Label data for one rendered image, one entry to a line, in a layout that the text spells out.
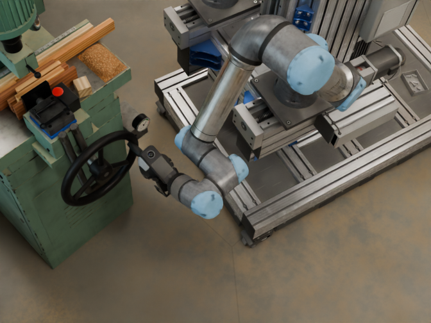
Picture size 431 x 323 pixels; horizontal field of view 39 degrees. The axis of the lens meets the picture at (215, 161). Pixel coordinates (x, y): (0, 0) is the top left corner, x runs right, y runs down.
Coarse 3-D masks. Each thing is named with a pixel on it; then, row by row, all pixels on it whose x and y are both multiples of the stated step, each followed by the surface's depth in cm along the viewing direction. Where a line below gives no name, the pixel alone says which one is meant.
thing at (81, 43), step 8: (104, 24) 195; (112, 24) 197; (88, 32) 193; (96, 32) 193; (104, 32) 196; (80, 40) 191; (88, 40) 193; (96, 40) 196; (64, 48) 189; (72, 48) 190; (80, 48) 193; (56, 56) 188; (64, 56) 190; (72, 56) 193; (40, 64) 186; (0, 88) 180
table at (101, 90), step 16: (80, 64) 192; (96, 80) 189; (112, 80) 189; (128, 80) 196; (96, 96) 188; (0, 112) 181; (0, 128) 178; (16, 128) 178; (96, 128) 184; (0, 144) 175; (16, 144) 176; (32, 144) 180; (0, 160) 174; (16, 160) 180; (48, 160) 177
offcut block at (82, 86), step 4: (84, 76) 185; (76, 80) 184; (80, 80) 184; (84, 80) 184; (76, 84) 183; (80, 84) 183; (84, 84) 183; (88, 84) 183; (76, 88) 183; (80, 88) 182; (84, 88) 183; (88, 88) 183; (80, 92) 183; (84, 92) 184; (88, 92) 185; (80, 96) 185; (84, 96) 185
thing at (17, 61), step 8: (0, 48) 172; (24, 48) 172; (0, 56) 175; (8, 56) 170; (16, 56) 170; (24, 56) 171; (32, 56) 172; (8, 64) 173; (16, 64) 170; (24, 64) 172; (32, 64) 175; (16, 72) 173; (24, 72) 174
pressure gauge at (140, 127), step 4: (140, 116) 208; (144, 116) 209; (136, 120) 208; (140, 120) 207; (144, 120) 209; (148, 120) 211; (132, 124) 209; (136, 124) 208; (140, 124) 209; (144, 124) 211; (148, 124) 212; (136, 128) 209; (140, 128) 211; (144, 128) 213
